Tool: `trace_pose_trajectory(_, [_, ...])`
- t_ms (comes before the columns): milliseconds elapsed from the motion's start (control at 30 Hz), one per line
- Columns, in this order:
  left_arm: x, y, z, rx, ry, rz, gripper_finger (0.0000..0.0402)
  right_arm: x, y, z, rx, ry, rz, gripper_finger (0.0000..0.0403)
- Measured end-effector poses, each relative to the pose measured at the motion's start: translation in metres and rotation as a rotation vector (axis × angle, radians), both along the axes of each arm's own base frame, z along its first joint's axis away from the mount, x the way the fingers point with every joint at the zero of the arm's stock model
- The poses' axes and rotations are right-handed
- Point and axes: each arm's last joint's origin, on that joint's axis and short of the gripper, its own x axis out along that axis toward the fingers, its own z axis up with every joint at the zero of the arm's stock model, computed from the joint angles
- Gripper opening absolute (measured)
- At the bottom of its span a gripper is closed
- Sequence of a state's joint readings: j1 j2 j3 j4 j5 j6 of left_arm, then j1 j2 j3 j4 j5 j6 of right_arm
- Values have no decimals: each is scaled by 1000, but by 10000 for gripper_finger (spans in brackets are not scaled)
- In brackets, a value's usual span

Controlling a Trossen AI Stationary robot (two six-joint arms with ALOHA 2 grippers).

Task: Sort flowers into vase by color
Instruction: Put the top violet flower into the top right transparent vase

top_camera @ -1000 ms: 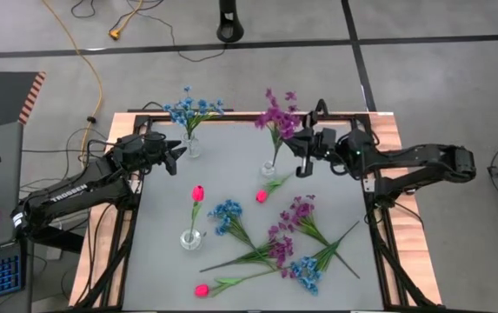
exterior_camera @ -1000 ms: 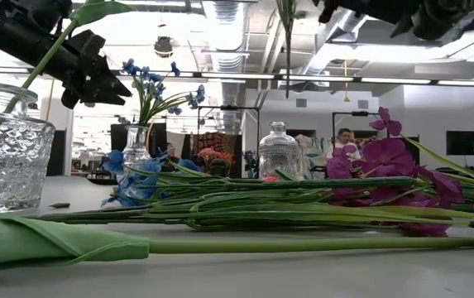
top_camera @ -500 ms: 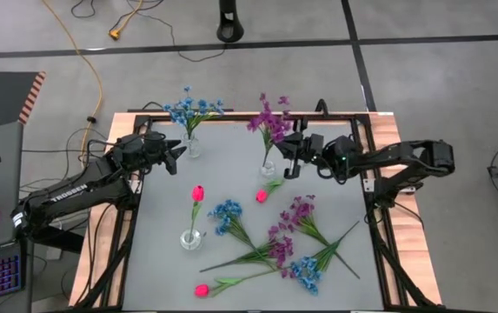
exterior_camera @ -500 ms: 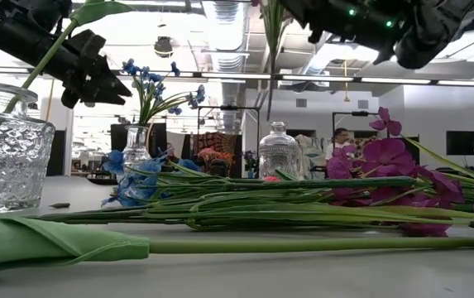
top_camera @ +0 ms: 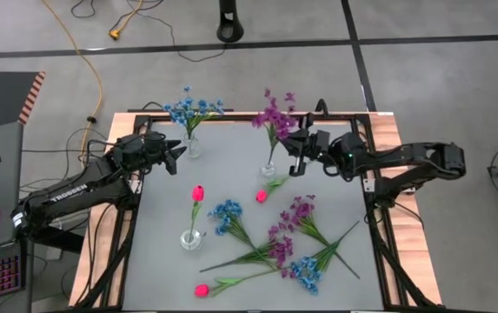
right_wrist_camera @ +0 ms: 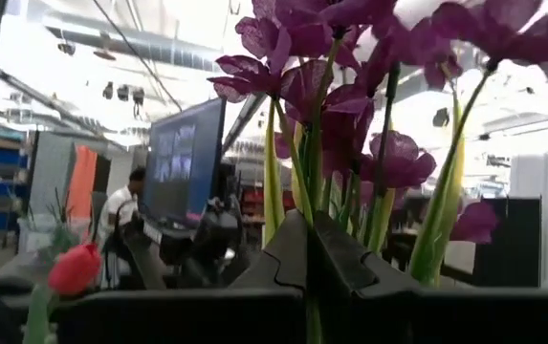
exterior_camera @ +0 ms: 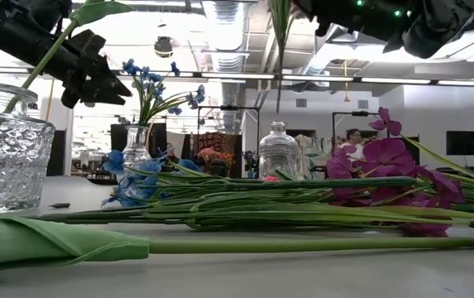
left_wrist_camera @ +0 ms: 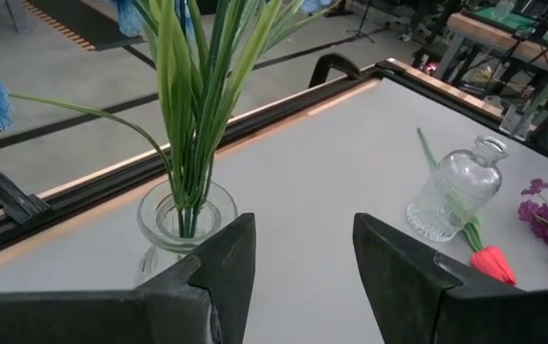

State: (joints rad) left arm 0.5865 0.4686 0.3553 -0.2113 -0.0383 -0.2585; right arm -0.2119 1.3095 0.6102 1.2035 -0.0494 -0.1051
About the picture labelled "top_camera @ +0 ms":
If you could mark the black mat orange striped edge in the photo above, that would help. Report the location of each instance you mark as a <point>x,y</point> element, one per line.
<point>1,97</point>

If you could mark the grey side desk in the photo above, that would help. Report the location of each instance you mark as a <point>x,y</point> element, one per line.
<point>1,187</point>

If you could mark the black desk support beam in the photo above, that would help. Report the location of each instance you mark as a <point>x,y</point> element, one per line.
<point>66,243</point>

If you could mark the purple artificial flower bunch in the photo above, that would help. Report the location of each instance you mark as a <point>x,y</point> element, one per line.
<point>303,211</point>
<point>274,119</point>
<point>281,250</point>

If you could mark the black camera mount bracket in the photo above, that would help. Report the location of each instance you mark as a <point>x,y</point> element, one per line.
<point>320,108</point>

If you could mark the grey table mat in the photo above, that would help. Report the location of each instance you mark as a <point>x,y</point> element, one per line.
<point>166,282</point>

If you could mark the black aluminium table frame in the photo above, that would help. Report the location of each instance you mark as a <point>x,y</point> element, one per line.
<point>340,117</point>

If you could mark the red artificial tulip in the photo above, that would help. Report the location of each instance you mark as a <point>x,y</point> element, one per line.
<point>197,193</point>
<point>261,196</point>
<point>201,290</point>

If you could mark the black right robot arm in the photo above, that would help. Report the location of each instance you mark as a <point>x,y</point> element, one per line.
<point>405,156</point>

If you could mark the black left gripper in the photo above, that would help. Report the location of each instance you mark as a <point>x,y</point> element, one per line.
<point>155,150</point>

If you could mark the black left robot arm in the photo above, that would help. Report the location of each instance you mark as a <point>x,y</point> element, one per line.
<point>70,193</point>

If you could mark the clear glass vase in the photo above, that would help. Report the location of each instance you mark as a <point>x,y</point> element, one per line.
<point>268,170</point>
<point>191,240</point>
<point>193,148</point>

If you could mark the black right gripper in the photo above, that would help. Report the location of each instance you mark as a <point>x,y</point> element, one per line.
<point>316,145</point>

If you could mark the blue artificial flower bunch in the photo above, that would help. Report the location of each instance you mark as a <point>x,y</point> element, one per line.
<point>227,215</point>
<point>187,114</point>
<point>307,269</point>

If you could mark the black round stand base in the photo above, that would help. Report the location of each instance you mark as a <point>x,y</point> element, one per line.
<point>230,30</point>

